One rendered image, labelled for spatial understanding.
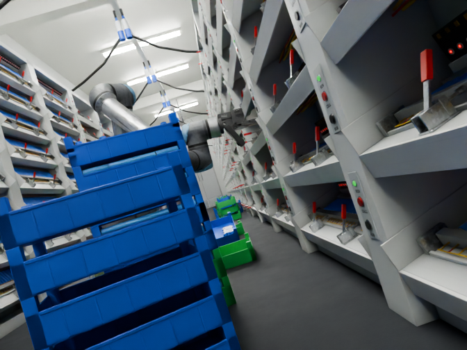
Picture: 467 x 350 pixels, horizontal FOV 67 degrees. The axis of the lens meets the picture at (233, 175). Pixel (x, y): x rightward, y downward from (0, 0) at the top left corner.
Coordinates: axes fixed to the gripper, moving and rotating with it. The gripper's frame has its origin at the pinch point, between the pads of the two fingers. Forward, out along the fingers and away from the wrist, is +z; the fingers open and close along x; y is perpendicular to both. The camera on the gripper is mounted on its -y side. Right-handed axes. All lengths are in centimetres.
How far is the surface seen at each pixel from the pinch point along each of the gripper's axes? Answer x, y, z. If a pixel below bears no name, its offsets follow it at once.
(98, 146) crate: -62, -7, -57
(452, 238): -107, -42, 0
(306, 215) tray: -31, -42, 0
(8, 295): 21, -48, -135
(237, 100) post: 39.8, 21.6, -3.3
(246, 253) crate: -11, -53, -23
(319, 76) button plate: -96, -12, -8
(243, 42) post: -30.2, 24.7, -5.9
